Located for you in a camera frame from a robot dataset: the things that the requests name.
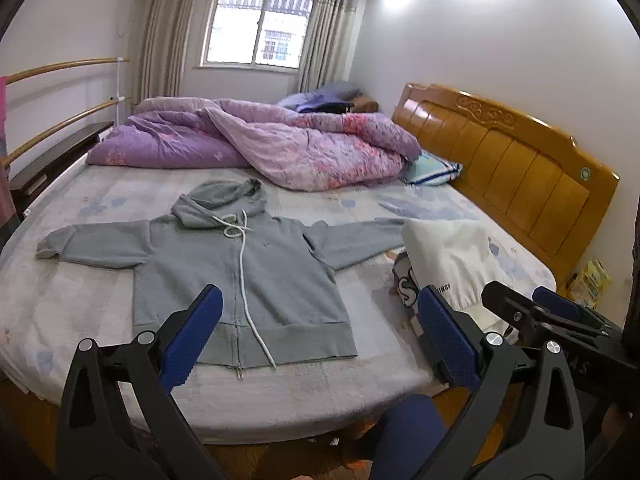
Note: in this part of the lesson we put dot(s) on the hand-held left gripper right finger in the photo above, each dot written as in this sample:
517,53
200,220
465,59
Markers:
447,340

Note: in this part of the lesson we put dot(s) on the dark clothes pile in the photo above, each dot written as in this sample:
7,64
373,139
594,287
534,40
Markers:
325,96

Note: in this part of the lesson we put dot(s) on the bed with pale sheet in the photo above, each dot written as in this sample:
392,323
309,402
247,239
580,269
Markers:
100,270

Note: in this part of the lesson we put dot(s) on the window with metal bars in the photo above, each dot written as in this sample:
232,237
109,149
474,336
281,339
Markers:
260,25

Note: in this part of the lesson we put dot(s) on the person's right hand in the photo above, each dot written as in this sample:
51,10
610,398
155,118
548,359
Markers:
616,421

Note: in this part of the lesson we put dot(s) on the wooden wall rail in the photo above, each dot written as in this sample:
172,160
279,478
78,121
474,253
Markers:
60,127
55,67

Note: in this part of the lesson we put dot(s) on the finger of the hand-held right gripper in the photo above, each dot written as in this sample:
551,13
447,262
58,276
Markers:
557,302
507,305

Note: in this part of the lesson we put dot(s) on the beige curtain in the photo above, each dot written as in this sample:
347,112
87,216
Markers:
327,35
165,35

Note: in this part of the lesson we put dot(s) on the grey hoodie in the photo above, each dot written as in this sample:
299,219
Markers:
280,270

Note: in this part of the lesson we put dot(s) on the wooden headboard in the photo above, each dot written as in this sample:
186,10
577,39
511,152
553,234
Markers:
500,160

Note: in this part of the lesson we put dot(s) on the brown cushion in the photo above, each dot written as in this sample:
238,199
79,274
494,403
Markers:
368,106

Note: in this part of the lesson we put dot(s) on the pale white garment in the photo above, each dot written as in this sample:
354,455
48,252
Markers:
450,255

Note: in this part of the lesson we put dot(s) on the black white printed garment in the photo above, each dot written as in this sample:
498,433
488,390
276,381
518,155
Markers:
403,287

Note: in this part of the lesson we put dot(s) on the blue striped pillow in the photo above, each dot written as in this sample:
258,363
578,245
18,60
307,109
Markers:
430,167

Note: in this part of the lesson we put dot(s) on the yellow packet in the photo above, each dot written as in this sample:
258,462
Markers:
591,280

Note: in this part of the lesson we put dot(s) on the purple floral duvet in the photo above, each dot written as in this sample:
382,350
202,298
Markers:
280,145

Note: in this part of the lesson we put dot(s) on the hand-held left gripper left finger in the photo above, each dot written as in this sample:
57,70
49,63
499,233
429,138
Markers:
192,335

